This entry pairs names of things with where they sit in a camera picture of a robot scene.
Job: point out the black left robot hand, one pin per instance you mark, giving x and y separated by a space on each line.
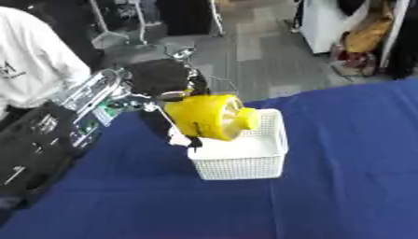
158 77

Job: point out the yellow round plastic container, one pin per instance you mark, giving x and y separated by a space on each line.
204 116

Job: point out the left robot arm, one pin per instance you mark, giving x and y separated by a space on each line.
49 137

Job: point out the silver metal stand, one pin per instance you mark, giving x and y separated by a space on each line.
117 29

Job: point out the white plastic mesh basket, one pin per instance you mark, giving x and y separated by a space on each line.
242 154

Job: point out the person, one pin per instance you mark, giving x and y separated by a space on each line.
32 59

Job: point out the white cabinet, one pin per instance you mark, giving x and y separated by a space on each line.
326 23

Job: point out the yellow and red bag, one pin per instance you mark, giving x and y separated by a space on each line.
363 43

